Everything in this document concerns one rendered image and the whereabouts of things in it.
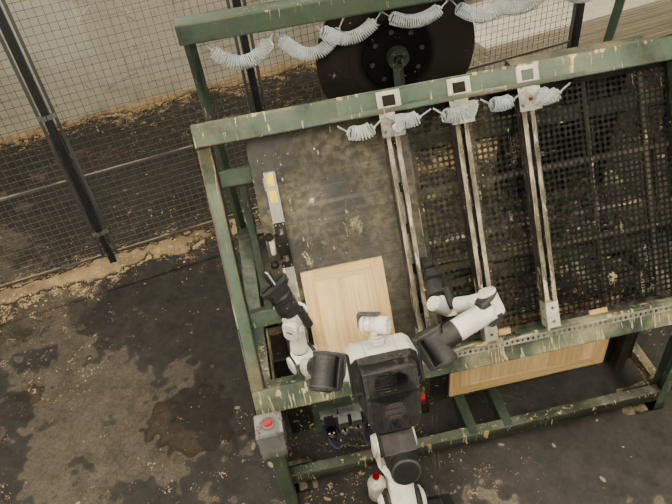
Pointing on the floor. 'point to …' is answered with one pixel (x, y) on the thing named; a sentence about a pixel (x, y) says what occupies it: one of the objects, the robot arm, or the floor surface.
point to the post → (285, 479)
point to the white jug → (376, 486)
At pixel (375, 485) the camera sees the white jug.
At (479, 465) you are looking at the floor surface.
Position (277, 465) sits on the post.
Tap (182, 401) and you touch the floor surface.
